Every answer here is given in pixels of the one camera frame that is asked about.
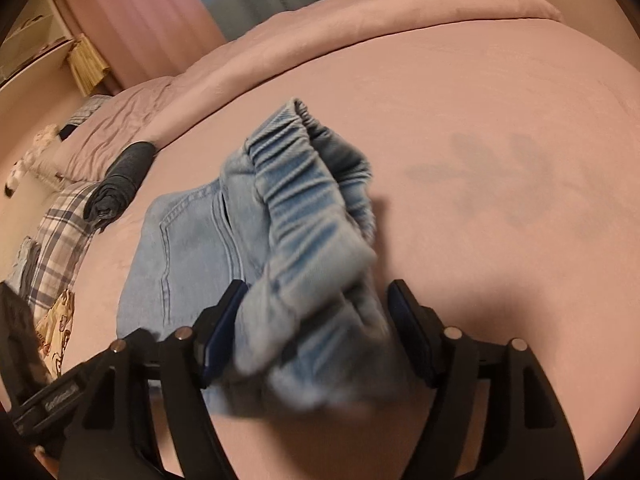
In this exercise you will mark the white shelf unit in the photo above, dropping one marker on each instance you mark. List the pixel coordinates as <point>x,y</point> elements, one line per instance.
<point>35,30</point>

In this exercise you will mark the white plush toy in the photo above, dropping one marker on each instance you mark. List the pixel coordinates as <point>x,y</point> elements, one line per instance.
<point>42,137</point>

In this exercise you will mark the grey striped cloth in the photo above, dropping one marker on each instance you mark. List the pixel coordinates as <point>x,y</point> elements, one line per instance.
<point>25,265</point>

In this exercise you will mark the blue checked cloth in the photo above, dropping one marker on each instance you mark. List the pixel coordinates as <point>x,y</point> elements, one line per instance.
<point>85,110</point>

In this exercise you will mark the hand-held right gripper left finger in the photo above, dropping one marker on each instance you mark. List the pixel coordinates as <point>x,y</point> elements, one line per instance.
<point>220,332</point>

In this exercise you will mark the pink curtain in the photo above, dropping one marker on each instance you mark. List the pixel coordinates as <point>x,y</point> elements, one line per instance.
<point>140,15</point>

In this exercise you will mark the light blue denim pants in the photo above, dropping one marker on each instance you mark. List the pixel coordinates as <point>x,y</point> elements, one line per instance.
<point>200,240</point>

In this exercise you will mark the pink bed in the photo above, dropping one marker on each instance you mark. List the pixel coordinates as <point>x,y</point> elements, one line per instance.
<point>475,110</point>

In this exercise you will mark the pink duvet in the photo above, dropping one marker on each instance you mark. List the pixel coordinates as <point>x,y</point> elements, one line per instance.
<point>350,25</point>

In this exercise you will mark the dark grey rolled cloth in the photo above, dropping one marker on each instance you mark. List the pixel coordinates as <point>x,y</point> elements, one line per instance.
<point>120,180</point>

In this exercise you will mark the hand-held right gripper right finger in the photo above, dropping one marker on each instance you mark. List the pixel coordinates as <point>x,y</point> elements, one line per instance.
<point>402,315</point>

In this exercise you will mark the cream patterned cloth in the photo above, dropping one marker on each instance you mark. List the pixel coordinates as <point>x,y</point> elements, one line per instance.
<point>57,330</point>

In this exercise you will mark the plaid cloth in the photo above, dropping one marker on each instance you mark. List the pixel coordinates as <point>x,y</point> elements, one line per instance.
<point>60,240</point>

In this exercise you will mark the woven basket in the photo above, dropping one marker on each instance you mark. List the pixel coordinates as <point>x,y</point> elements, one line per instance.
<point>87,67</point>

